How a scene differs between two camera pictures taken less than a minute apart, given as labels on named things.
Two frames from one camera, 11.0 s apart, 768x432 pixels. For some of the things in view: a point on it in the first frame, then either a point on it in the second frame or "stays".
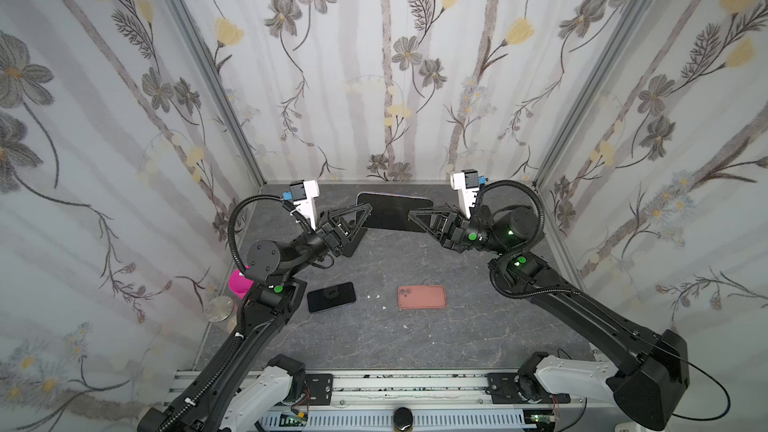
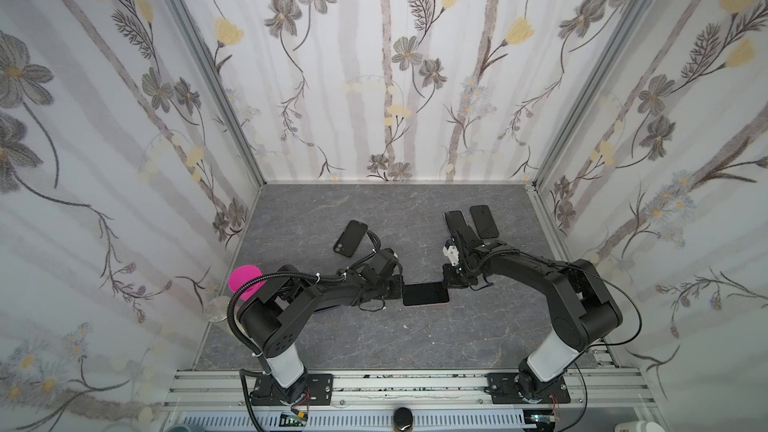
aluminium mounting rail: (423, 390) stays
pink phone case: (421, 297) stays
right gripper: (452, 230) → (459, 243)
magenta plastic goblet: (239, 284) stays
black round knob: (403, 418) stays
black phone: (392, 211) → (424, 293)
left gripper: (339, 215) → (398, 294)
